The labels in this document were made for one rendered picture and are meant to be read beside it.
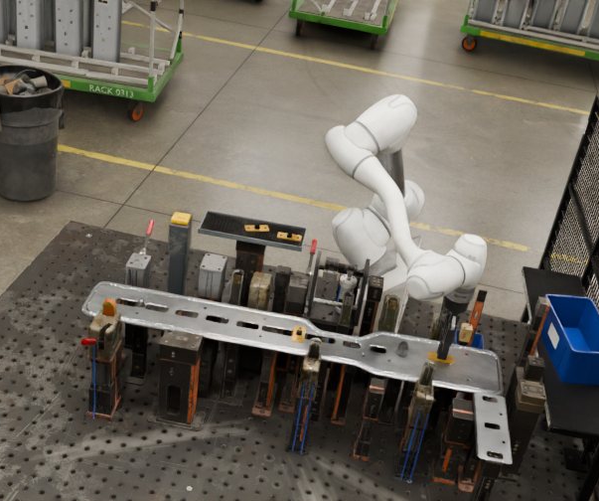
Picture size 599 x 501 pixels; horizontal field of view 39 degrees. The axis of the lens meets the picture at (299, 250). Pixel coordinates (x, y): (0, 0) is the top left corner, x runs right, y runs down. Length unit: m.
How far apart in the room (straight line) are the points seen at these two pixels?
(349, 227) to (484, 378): 0.84
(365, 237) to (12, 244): 2.41
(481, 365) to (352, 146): 0.82
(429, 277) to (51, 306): 1.55
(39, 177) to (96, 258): 1.82
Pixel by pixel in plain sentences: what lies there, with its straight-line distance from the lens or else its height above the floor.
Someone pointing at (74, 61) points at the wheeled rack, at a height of 0.34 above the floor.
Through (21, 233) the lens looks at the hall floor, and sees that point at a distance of 5.10.
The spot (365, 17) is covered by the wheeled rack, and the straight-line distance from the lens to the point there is 8.72.
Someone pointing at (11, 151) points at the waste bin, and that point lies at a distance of 5.25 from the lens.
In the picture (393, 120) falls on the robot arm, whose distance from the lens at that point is 2.77.
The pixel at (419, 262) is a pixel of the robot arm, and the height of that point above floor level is 1.42.
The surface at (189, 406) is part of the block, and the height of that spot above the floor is 0.79.
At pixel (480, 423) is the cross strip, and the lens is 2.59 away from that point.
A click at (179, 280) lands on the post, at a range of 3.10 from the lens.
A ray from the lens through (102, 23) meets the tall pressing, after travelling 6.71.
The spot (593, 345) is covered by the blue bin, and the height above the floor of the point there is 1.06.
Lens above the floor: 2.67
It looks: 32 degrees down
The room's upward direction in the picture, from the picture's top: 9 degrees clockwise
